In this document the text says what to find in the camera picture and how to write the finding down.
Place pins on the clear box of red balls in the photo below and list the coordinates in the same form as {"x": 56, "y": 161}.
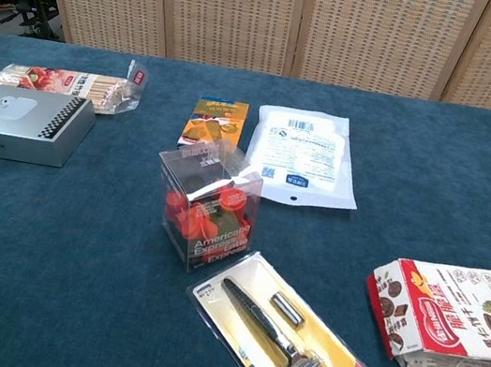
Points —
{"x": 206, "y": 219}

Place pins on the silver earbuds box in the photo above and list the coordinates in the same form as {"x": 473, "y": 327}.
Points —
{"x": 14, "y": 119}

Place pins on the blue table mat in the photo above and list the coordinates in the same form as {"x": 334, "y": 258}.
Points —
{"x": 70, "y": 257}

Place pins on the orange snack box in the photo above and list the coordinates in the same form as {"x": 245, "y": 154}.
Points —
{"x": 211, "y": 122}

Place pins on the red white cookie box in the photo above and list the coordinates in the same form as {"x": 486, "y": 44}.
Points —
{"x": 445, "y": 318}

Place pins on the white plastic pouch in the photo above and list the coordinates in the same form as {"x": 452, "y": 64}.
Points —
{"x": 302, "y": 155}

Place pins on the razor blister pack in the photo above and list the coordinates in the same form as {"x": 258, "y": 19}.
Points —
{"x": 275, "y": 341}

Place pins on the wicker folding screen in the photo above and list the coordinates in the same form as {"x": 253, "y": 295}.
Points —
{"x": 238, "y": 11}

